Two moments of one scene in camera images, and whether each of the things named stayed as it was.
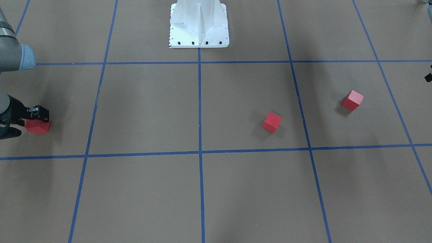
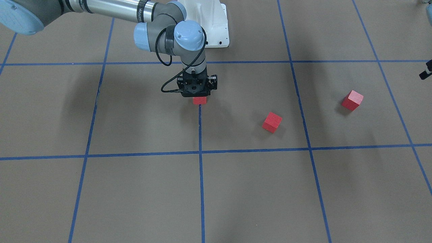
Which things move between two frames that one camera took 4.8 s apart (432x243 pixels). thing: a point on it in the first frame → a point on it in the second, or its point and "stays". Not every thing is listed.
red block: x=272 y=122 stays
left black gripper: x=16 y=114 → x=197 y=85
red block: x=352 y=100 stays
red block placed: x=36 y=126 → x=199 y=100
